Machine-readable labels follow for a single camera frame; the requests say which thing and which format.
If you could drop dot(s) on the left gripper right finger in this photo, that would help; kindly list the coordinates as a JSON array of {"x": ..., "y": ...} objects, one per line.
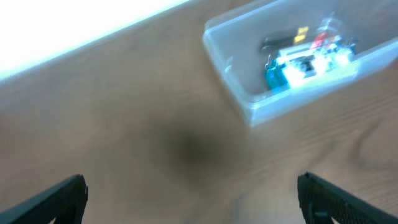
[{"x": 322, "y": 202}]

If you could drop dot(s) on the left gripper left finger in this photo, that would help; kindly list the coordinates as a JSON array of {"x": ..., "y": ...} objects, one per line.
[{"x": 64, "y": 202}]

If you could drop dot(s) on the blue white cardboard box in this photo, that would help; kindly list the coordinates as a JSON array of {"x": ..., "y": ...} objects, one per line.
[{"x": 330, "y": 65}]

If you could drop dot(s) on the silver double-ended wrench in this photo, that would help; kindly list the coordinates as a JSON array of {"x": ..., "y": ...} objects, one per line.
[{"x": 281, "y": 57}]

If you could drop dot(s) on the clear plastic container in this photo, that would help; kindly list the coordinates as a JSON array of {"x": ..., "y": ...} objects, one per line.
[{"x": 232, "y": 40}]

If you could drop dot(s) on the red handled pliers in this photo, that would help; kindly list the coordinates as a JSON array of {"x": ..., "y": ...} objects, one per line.
[{"x": 323, "y": 40}]

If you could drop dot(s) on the black yellow screwdriver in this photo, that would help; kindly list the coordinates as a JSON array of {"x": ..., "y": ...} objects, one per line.
[{"x": 284, "y": 38}]

